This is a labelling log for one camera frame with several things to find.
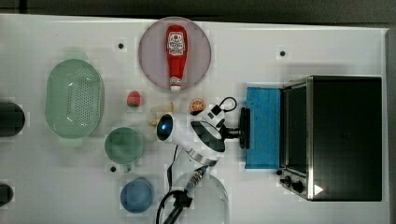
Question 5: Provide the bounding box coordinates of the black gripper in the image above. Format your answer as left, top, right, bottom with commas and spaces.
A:
219, 125, 240, 139

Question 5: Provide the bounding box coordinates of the black oven door handle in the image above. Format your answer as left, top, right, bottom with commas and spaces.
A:
239, 107, 250, 149

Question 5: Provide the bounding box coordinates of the black toaster oven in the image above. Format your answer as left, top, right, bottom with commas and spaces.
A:
245, 75, 383, 203

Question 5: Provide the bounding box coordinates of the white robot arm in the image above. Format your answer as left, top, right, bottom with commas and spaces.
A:
156, 105, 243, 224

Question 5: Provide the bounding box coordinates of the orange slice toy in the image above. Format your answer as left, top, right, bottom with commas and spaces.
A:
190, 98, 205, 112

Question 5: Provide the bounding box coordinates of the yellow toy banana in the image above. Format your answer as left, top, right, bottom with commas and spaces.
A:
149, 102, 174, 126

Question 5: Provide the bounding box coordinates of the pink toy strawberry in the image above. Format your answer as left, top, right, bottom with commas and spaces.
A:
127, 91, 141, 107

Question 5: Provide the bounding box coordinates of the green mug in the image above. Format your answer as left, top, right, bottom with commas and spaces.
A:
105, 127, 144, 173

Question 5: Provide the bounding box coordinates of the grey round plate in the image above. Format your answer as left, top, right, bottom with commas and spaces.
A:
138, 17, 211, 91

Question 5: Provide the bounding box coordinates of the red ketchup bottle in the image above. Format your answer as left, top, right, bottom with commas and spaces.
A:
165, 24, 188, 91

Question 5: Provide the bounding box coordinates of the blue cup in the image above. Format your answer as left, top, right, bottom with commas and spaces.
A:
120, 177, 154, 214

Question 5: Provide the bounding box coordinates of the green oval colander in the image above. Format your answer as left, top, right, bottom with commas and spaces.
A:
45, 59, 105, 147

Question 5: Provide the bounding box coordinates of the black cylinder upper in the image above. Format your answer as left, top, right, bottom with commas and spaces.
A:
0, 103, 25, 137

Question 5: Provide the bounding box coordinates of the black cylinder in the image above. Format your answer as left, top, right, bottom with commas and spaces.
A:
0, 184, 14, 206
0, 103, 25, 137

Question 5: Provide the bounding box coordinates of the black cylinder lower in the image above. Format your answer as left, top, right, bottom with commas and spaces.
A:
0, 184, 14, 206

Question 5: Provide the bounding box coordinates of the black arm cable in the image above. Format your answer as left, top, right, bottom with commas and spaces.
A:
155, 96, 238, 224

